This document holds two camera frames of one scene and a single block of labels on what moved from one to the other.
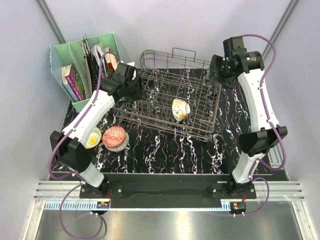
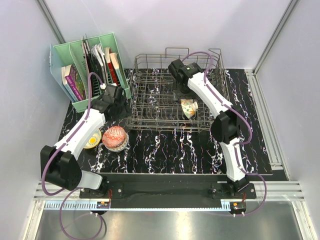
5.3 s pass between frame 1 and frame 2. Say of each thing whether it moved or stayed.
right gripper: moved
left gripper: moved
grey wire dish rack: moved
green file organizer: stayed
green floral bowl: moved
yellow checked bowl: stayed
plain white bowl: stayed
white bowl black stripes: stayed
